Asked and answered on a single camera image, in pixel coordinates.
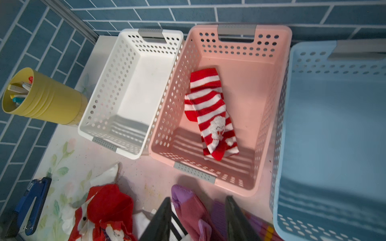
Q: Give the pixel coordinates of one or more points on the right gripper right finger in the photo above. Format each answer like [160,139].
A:
[238,227]

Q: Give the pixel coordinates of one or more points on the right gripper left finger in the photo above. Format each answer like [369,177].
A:
[159,227]

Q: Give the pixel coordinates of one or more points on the purple striped sock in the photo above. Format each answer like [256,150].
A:
[205,226]

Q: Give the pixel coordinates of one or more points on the red white striped sock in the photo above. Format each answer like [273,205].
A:
[205,105]

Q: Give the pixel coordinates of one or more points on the blue plastic basket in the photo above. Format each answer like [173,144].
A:
[329,168]

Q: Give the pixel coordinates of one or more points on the white plastic basket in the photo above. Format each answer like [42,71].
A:
[125,101]

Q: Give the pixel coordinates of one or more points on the pink plastic basket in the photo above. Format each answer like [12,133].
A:
[251,61]

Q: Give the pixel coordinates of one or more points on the black white striped sock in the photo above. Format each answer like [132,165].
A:
[177,231]

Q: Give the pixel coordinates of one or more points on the red santa sock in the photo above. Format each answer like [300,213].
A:
[105,216]

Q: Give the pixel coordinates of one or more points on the yellow pen cup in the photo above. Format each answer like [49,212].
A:
[34,95]

